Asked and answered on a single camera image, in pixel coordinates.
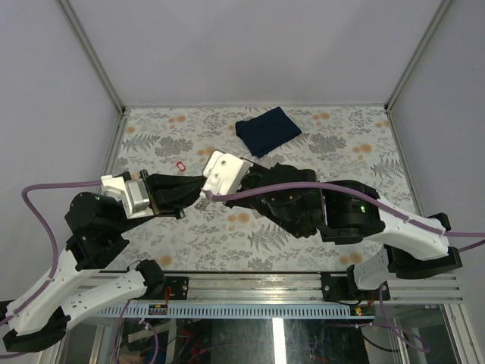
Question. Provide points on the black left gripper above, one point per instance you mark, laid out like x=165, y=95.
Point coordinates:
x=174, y=192

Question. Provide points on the steel key holder red handle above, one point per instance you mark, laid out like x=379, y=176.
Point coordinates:
x=202, y=204

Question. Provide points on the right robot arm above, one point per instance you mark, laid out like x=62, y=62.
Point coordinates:
x=345, y=213

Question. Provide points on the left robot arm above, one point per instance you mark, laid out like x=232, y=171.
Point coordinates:
x=97, y=221

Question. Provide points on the folded dark blue cloth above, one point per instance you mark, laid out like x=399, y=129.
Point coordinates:
x=267, y=132

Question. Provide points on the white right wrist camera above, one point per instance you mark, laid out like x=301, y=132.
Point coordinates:
x=223, y=173

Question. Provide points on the aluminium table edge rail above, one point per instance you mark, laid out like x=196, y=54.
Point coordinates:
x=307, y=287

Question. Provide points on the perforated cable duct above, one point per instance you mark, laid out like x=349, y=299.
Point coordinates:
x=235, y=311

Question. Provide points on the left aluminium frame post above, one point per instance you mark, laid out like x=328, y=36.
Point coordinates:
x=89, y=51

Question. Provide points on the aluminium frame post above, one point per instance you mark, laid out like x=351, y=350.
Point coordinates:
x=419, y=51
x=89, y=51

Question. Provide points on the right aluminium frame post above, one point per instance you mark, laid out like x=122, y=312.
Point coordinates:
x=419, y=51

